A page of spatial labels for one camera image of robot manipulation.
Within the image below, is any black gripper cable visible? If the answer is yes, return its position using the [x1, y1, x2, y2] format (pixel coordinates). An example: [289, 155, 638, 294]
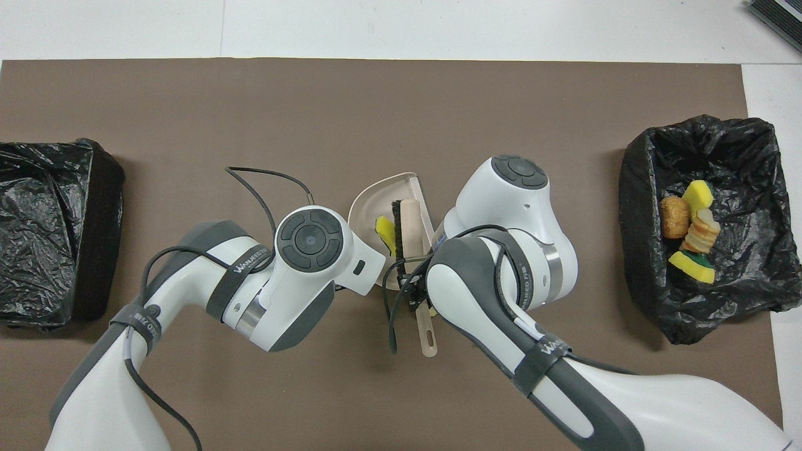
[382, 225, 502, 355]
[122, 166, 315, 451]

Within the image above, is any brown table mat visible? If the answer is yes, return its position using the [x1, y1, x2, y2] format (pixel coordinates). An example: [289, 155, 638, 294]
[0, 58, 786, 451]

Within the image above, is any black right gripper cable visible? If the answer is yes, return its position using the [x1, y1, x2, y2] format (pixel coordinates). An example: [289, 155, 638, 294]
[382, 225, 502, 355]

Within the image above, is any striped croissant piece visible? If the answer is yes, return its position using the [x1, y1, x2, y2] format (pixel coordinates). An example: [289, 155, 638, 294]
[680, 209, 721, 254]

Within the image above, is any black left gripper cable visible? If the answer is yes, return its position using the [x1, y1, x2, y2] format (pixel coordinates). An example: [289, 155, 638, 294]
[122, 166, 315, 451]

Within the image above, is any beige plastic dustpan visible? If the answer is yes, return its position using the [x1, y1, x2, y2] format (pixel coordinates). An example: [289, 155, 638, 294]
[348, 171, 434, 292]

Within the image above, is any beige hand brush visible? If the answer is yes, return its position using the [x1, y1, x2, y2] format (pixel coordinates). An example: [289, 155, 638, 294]
[390, 199, 439, 358]

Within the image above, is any grey ribbed block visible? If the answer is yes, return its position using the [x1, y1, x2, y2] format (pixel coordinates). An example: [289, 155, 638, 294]
[749, 0, 802, 52]

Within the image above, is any boxy bin with black bag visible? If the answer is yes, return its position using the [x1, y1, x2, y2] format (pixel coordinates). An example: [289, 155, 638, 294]
[0, 138, 125, 331]

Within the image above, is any brown bread roll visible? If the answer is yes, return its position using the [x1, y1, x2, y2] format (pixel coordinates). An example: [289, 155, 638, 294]
[659, 195, 691, 240]

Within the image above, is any open bin with black bag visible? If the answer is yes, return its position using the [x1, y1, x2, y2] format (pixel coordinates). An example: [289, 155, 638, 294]
[619, 115, 802, 345]

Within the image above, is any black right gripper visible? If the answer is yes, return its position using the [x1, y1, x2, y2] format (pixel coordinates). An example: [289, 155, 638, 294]
[398, 272, 430, 312]

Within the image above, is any yellow sponge piece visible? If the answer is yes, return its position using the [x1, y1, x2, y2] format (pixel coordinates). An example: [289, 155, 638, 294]
[668, 251, 716, 284]
[375, 216, 397, 257]
[682, 180, 714, 214]

